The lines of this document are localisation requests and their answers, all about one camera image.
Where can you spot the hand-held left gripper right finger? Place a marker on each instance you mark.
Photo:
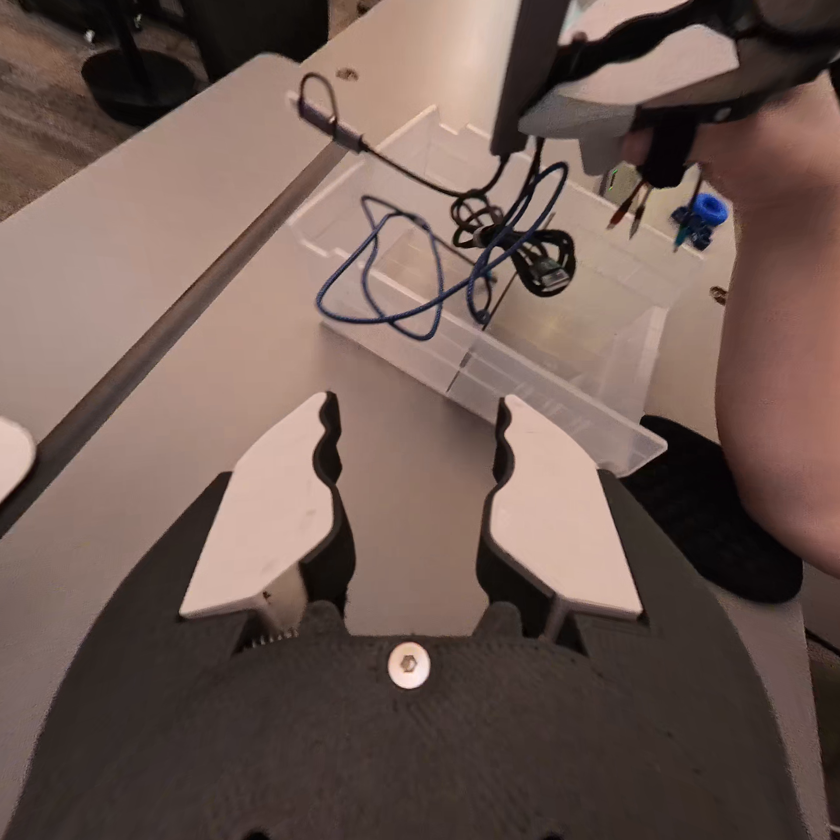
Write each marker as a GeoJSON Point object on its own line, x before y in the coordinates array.
{"type": "Point", "coordinates": [558, 518]}

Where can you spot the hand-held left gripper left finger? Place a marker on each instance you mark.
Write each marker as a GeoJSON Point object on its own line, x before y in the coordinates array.
{"type": "Point", "coordinates": [262, 512]}

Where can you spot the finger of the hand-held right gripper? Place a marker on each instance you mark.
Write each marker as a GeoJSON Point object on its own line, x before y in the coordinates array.
{"type": "Point", "coordinates": [630, 13]}
{"type": "Point", "coordinates": [623, 92]}

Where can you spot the clear plastic bin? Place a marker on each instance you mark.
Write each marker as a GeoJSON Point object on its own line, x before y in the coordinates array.
{"type": "Point", "coordinates": [577, 341]}

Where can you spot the person's right forearm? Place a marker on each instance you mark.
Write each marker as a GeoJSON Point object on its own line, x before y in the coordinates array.
{"type": "Point", "coordinates": [774, 361]}

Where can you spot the person's right hand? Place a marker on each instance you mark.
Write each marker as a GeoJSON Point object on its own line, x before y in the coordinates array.
{"type": "Point", "coordinates": [774, 164]}

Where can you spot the blue electronic part with probes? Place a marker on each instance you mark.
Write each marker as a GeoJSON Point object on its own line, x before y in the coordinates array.
{"type": "Point", "coordinates": [709, 210]}

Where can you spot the black fuzzy pad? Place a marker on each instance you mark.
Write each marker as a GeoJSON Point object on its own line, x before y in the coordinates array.
{"type": "Point", "coordinates": [695, 525]}

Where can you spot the white rounded object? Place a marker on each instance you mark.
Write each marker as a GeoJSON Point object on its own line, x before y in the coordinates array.
{"type": "Point", "coordinates": [13, 459]}

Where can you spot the dark cabinet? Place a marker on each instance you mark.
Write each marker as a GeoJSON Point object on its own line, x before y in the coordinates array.
{"type": "Point", "coordinates": [262, 33]}

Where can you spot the black round stand base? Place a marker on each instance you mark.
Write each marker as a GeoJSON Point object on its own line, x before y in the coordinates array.
{"type": "Point", "coordinates": [138, 85]}

